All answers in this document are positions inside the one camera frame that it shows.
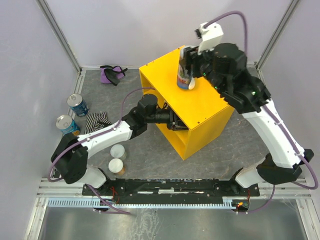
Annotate tall porridge can with spoon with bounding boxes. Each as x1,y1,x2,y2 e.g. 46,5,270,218
177,45,196,90

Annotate yellow cabinet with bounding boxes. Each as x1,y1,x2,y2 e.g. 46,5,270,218
139,48,234,160

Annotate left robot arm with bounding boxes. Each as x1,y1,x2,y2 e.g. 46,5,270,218
51,94,188,189

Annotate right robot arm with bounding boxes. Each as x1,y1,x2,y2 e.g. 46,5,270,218
180,43,319,190

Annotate clear jar upper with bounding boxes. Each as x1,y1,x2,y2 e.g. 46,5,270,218
110,144,127,161

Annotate clear jar orange contents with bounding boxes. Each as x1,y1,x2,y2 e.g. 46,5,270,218
108,158,125,176

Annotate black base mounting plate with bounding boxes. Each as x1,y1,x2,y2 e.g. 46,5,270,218
97,178,260,204

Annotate black white striped cloth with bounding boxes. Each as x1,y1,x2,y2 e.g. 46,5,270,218
84,111,112,134

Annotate purple black pouch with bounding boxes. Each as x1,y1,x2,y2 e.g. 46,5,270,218
100,65,128,86

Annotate blue tin can upper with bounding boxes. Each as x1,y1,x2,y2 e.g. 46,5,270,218
66,93,90,117

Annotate blue yellow tin can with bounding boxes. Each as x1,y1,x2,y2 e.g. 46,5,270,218
55,114,81,136

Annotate white slotted cable duct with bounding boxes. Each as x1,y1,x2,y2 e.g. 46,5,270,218
46,196,246,210

